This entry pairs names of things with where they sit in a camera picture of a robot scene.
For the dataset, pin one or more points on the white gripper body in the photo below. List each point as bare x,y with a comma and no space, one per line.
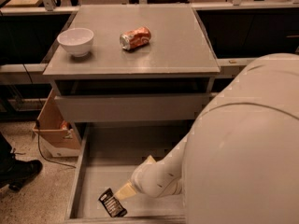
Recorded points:
142,177

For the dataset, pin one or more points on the white ceramic bowl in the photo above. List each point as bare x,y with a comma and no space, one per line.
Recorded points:
76,41

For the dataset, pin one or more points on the black rxbar chocolate wrapper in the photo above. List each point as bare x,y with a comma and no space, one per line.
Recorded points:
112,204

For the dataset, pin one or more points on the open grey middle drawer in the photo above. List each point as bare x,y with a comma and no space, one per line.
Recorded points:
107,159

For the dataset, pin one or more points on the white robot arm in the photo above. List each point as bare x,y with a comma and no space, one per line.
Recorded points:
239,162

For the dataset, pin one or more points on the black shoe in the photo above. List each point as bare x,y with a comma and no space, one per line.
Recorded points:
15,173

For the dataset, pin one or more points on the grey drawer cabinet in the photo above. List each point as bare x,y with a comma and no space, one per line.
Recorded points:
177,59

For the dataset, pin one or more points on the crushed orange soda can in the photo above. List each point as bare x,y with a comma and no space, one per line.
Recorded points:
135,38

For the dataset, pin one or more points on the cardboard box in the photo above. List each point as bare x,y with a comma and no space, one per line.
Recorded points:
58,136

